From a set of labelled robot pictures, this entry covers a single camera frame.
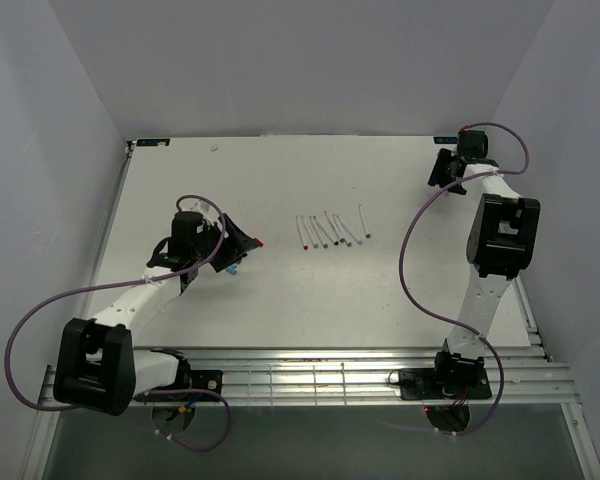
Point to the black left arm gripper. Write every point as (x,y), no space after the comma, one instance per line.
(235,244)

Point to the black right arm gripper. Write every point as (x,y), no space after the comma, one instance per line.
(439,173)

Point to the red cap marker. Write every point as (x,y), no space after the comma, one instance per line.
(301,234)

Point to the light blue cap marker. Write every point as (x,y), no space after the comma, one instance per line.
(364,223)

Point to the black cap marker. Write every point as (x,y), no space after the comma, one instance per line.
(332,228)

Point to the light green cap marker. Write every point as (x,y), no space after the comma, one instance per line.
(350,231)

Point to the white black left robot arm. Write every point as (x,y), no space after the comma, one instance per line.
(98,367)

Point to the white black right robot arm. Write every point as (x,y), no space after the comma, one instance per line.
(377,242)

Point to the right corner label sticker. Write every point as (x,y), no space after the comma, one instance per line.
(445,140)

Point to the corner label sticker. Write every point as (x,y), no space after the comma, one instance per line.
(153,142)
(445,140)

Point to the left corner label sticker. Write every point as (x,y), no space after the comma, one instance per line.
(153,142)

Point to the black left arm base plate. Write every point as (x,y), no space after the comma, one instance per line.
(208,380)

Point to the aluminium table frame rail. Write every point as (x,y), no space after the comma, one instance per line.
(367,377)

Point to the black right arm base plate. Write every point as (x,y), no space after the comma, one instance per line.
(426,384)

